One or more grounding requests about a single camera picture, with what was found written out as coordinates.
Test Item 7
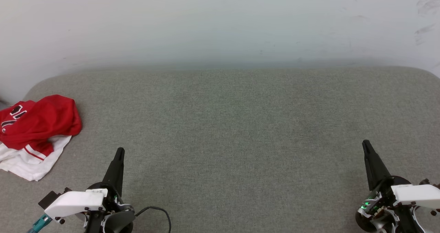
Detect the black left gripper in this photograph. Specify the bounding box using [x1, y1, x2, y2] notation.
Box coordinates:
[84, 148, 134, 233]

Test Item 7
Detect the left teal cable connector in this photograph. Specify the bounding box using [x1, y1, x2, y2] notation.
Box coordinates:
[27, 214, 53, 233]

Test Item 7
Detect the red and white jersey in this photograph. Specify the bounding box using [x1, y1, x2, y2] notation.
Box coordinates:
[0, 95, 83, 181]

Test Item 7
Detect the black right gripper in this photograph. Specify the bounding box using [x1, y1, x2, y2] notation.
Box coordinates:
[356, 140, 425, 233]

